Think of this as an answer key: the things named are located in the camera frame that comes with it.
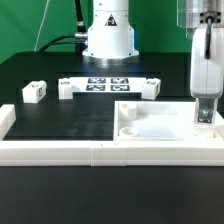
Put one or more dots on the white U-shaped obstacle fence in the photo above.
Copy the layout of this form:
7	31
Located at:
193	152

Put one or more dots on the white square tabletop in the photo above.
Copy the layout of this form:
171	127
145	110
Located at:
158	121

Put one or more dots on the green backdrop curtain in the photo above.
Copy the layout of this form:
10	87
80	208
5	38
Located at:
26	25

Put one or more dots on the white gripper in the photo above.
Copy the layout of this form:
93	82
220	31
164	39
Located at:
207	69

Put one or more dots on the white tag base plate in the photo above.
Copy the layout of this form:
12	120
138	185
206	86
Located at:
107	84

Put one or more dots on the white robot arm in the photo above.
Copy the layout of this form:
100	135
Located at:
110	40

